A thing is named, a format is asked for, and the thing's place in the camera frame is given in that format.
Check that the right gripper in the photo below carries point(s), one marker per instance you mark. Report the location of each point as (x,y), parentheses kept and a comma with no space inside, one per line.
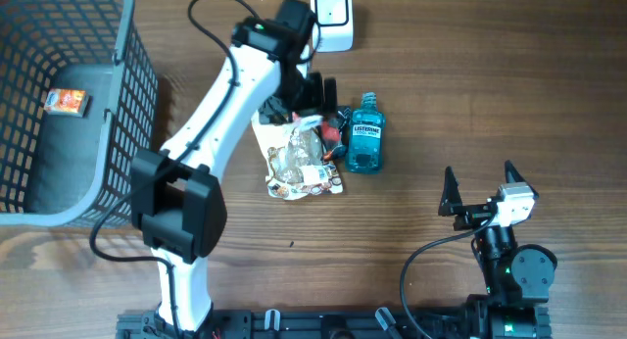
(470,214)

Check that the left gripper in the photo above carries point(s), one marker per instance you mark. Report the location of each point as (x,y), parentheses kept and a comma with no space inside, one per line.
(313,103)

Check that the red small packet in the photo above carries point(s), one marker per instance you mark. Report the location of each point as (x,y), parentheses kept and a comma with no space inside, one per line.
(331,134)

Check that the beige snack pouch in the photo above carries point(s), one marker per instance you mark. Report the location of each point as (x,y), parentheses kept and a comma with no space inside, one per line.
(294,155)

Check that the blue mouthwash bottle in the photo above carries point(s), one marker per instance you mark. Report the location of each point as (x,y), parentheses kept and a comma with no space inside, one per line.
(366,137)

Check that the orange small box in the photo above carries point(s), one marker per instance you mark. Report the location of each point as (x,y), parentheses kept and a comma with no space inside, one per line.
(66,102)

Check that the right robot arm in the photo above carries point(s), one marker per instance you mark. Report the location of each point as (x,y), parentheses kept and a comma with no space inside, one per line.
(517,278)

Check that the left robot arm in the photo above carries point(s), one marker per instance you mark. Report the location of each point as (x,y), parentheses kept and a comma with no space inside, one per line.
(177,202)

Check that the white barcode scanner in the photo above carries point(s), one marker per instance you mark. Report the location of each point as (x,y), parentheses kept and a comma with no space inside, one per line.
(335,32)

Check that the grey plastic shopping basket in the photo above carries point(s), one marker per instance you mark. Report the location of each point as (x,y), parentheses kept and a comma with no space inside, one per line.
(63,170)

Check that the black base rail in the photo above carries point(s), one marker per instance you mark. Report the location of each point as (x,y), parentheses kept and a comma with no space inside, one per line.
(446,323)

